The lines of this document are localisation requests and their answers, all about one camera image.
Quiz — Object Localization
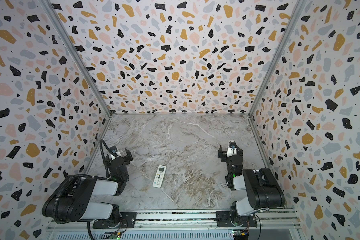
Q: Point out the white remote control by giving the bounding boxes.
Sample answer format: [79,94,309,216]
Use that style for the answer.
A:
[153,165,167,188]

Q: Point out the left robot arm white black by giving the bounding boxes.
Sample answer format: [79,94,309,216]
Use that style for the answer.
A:
[42,146,133,228]

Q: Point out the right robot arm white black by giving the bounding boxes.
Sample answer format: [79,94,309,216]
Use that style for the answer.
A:
[216,142,286,227]

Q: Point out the white ventilation grille strip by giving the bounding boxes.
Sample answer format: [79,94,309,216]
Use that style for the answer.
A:
[55,230,236,240]

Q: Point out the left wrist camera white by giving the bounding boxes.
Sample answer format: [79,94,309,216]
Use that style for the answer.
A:
[111,151,122,160]

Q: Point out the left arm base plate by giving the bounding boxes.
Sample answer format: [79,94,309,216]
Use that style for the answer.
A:
[93,212,137,230]

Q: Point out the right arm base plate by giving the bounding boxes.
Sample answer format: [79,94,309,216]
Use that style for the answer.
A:
[215,211,258,228]

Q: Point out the aluminium mounting rail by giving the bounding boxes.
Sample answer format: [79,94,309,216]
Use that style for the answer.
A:
[46,208,301,232]

